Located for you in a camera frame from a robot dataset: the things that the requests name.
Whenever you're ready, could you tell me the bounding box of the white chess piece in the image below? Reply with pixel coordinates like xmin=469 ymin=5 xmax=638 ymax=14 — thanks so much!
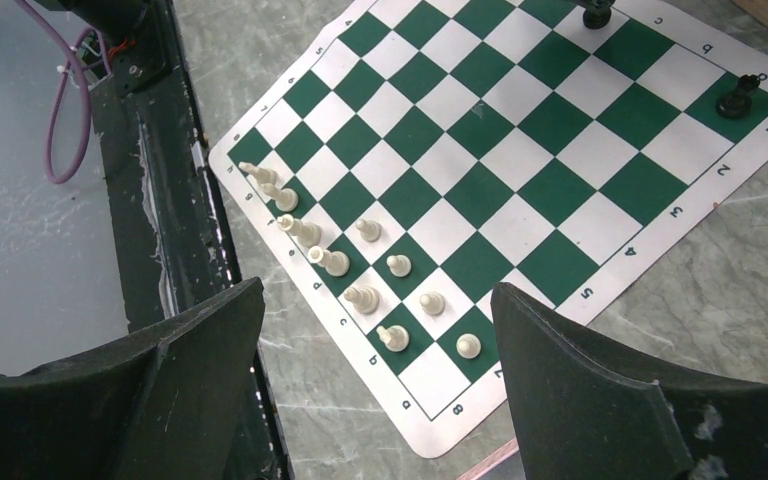
xmin=238 ymin=162 xmax=279 ymax=185
xmin=276 ymin=214 xmax=322 ymax=248
xmin=261 ymin=183 xmax=299 ymax=213
xmin=343 ymin=286 xmax=380 ymax=315
xmin=307 ymin=246 xmax=350 ymax=277
xmin=376 ymin=325 xmax=410 ymax=352

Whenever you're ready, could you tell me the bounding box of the black pawn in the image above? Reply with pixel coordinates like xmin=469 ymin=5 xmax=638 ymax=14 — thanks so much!
xmin=581 ymin=0 xmax=615 ymax=30

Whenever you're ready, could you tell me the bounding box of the black rook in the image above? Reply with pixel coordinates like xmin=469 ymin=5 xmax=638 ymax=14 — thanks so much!
xmin=715 ymin=74 xmax=762 ymax=119

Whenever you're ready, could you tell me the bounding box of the white pawn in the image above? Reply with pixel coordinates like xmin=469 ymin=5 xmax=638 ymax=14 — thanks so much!
xmin=386 ymin=254 xmax=412 ymax=278
xmin=455 ymin=333 xmax=482 ymax=360
xmin=419 ymin=291 xmax=446 ymax=316
xmin=354 ymin=218 xmax=382 ymax=243

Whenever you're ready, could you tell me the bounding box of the pink plastic tray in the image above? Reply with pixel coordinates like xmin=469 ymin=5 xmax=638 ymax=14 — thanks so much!
xmin=458 ymin=438 xmax=526 ymax=480

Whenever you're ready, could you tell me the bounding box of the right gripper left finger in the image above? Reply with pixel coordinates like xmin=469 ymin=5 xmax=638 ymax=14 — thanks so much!
xmin=0 ymin=278 xmax=265 ymax=479

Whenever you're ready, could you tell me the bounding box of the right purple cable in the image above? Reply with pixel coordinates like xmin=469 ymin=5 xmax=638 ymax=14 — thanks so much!
xmin=12 ymin=0 xmax=114 ymax=186

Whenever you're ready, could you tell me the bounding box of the green white chess mat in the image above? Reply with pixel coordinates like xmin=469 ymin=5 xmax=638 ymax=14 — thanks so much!
xmin=209 ymin=1 xmax=768 ymax=458

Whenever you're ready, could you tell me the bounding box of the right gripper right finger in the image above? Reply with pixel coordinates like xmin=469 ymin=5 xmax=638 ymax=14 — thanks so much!
xmin=491 ymin=283 xmax=768 ymax=479

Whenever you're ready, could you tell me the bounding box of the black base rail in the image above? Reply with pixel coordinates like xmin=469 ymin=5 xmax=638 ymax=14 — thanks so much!
xmin=32 ymin=0 xmax=293 ymax=480

